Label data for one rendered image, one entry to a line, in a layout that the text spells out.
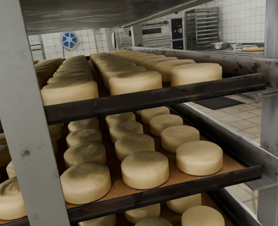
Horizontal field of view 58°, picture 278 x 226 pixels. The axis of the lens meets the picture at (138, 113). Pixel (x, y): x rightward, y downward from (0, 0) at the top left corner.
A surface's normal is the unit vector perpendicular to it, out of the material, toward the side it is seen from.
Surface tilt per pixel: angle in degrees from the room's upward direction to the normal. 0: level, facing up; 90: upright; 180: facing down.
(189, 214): 0
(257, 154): 90
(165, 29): 90
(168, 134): 0
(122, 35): 90
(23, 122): 90
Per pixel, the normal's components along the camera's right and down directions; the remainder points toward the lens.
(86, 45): 0.33, 0.25
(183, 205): -0.18, 0.31
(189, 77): -0.42, 0.31
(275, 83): -0.97, 0.16
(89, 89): 0.81, 0.09
